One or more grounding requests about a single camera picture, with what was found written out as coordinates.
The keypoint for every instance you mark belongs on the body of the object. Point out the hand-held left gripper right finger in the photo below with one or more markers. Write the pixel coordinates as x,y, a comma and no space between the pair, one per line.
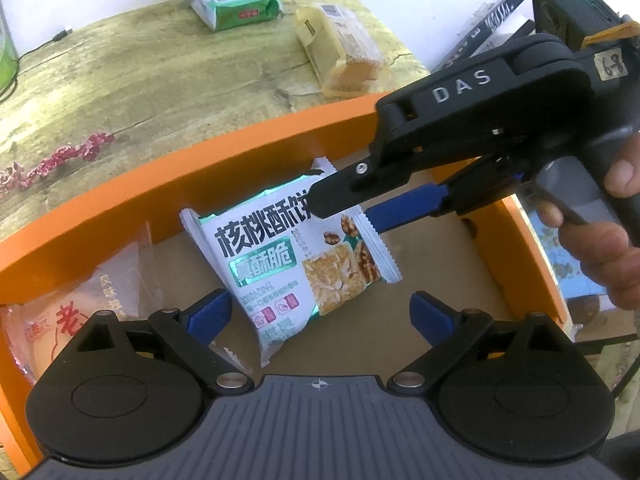
430,317

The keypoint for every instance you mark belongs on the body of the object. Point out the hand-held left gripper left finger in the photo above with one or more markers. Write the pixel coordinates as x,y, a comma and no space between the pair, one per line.
210,312

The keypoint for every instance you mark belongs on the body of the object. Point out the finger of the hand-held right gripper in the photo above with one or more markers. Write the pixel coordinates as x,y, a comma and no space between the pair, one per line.
340,192
405,207

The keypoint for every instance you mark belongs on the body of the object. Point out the walnut crisp biscuit packet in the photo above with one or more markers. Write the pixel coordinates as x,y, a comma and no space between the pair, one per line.
270,260

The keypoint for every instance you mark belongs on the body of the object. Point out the orange cardboard box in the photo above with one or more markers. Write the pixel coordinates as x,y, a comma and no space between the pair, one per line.
250,130

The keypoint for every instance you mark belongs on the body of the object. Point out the yellow sandwich biscuit packet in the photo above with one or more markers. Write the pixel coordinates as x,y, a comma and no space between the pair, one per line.
340,50

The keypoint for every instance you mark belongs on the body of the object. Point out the round cake clear packet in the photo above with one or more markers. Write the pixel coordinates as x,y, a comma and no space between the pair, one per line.
45,330

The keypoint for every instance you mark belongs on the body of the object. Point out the green white cracker packet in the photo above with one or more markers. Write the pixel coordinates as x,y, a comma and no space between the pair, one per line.
235,7

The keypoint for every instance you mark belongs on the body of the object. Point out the person's right hand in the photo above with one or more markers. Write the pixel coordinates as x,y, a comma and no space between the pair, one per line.
600,260

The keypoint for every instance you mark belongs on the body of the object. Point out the plain black bar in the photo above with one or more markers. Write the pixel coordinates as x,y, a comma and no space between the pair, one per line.
475,50

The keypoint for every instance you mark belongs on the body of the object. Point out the green white beer can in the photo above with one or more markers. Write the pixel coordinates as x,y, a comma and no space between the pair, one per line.
6,60

